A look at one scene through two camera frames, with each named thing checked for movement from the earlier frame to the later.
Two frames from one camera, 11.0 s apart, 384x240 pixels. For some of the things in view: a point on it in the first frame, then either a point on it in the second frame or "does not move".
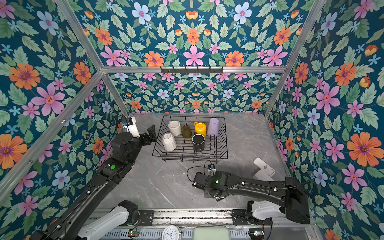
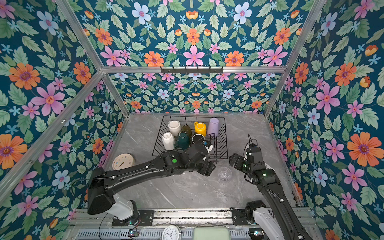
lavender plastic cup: (213, 127) does not move
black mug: (198, 141) does not move
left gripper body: (144, 139) -> (204, 165)
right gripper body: (208, 194) -> (241, 164)
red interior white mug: (174, 128) does not move
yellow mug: (200, 128) does not move
